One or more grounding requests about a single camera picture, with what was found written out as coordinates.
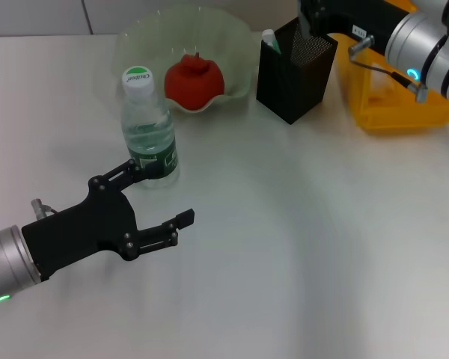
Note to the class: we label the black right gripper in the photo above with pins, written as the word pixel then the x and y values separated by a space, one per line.
pixel 359 18

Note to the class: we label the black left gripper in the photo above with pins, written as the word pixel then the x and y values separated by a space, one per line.
pixel 82 232

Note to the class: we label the green utility knife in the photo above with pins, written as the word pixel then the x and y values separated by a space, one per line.
pixel 272 41

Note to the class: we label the clear water bottle green label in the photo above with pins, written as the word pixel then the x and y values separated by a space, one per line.
pixel 149 127

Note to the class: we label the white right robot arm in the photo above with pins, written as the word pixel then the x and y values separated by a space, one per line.
pixel 415 41

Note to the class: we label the black mesh pen holder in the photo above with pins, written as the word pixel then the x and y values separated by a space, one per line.
pixel 284 86

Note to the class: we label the green glass fruit bowl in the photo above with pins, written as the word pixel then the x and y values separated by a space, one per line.
pixel 209 33

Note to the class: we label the yellow plastic bin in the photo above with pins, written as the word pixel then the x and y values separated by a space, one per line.
pixel 396 119

